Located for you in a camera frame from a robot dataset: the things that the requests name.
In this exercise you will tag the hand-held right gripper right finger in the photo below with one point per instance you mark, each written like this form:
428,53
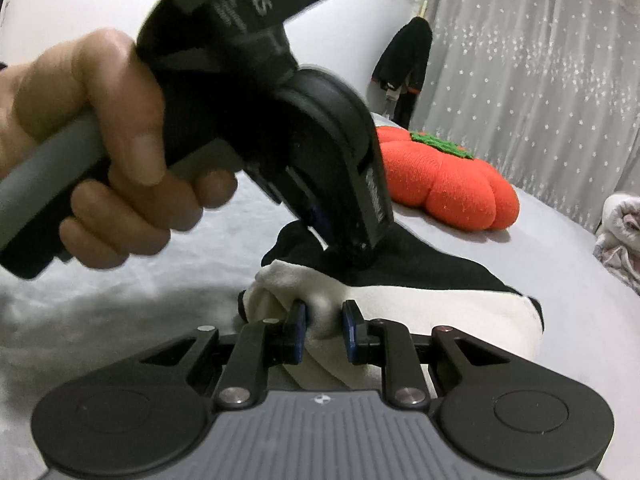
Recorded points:
350,335

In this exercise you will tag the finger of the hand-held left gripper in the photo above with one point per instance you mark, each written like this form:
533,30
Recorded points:
375,210
317,220

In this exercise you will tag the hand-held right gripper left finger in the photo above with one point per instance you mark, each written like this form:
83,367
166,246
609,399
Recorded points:
300,332

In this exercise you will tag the cream and black raglan shirt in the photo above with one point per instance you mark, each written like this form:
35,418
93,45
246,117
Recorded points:
450,310

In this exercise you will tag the black hanging clothes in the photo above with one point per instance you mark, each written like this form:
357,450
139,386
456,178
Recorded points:
405,60

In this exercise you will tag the person's left hand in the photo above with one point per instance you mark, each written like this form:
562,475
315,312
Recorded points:
125,110

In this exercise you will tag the large orange pumpkin cushion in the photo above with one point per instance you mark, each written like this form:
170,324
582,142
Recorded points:
450,185

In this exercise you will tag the yellow coat rack pole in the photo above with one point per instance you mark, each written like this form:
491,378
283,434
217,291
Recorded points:
422,9

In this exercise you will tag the grey star-print curtain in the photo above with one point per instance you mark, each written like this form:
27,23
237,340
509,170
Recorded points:
540,75

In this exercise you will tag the grey bed sheet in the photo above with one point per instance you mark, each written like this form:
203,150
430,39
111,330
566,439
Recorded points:
575,310

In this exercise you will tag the folded grey and pink quilt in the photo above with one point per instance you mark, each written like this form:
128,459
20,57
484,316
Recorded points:
620,240

